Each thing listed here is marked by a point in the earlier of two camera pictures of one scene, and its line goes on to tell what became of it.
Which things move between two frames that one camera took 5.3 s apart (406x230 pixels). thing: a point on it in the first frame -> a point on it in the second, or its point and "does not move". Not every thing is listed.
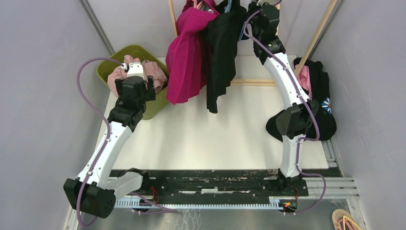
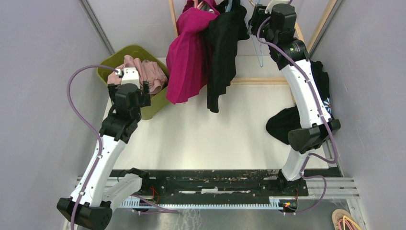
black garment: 223,30 does not move
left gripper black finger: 120,86 -> 112,88
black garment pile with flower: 321,101 does not move
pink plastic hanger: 195,4 does not move
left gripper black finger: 152,91 -> 146,95
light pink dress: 150,69 does not move
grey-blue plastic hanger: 228,7 does not move
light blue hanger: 242,31 -> 249,32
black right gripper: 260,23 does not move
